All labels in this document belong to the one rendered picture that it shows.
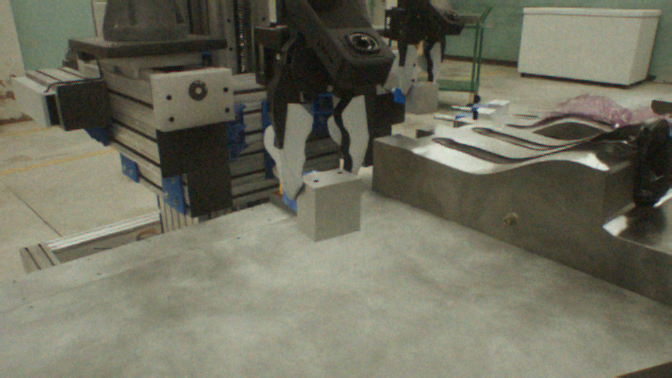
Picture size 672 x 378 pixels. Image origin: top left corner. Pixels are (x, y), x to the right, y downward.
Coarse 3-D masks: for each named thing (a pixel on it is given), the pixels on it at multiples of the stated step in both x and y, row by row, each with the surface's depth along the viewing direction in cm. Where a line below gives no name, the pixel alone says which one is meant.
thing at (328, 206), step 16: (304, 176) 48; (320, 176) 48; (336, 176) 48; (352, 176) 48; (304, 192) 47; (320, 192) 45; (336, 192) 46; (352, 192) 47; (304, 208) 47; (320, 208) 46; (336, 208) 47; (352, 208) 48; (304, 224) 48; (320, 224) 46; (336, 224) 47; (352, 224) 48; (320, 240) 47
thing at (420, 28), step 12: (408, 0) 92; (396, 12) 92; (408, 12) 91; (420, 12) 90; (396, 24) 94; (408, 24) 91; (420, 24) 91; (384, 36) 97; (396, 36) 94; (420, 36) 91; (432, 36) 93
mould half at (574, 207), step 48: (384, 144) 83; (432, 144) 82; (480, 144) 84; (384, 192) 86; (432, 192) 78; (480, 192) 71; (528, 192) 65; (576, 192) 60; (624, 192) 62; (528, 240) 67; (576, 240) 62; (624, 240) 57; (624, 288) 59
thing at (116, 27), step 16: (112, 0) 89; (128, 0) 89; (144, 0) 89; (160, 0) 91; (112, 16) 89; (128, 16) 90; (144, 16) 89; (160, 16) 90; (176, 16) 95; (112, 32) 90; (128, 32) 89; (144, 32) 89; (160, 32) 91; (176, 32) 93
